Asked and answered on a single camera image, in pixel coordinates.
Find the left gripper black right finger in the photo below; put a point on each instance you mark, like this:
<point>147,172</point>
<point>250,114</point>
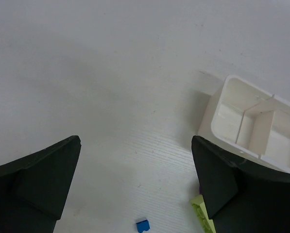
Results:
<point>241,196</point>

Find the small blue lego brick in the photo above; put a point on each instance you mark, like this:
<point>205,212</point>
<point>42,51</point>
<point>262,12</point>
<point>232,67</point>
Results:
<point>142,225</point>

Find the white divided sorting tray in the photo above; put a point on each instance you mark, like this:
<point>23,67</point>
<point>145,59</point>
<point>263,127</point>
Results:
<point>249,122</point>

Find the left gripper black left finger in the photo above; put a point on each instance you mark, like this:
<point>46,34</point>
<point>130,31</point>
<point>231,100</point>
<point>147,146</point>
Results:
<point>34,188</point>

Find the green square lego brick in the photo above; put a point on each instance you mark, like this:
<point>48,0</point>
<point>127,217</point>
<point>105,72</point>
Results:
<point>199,208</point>

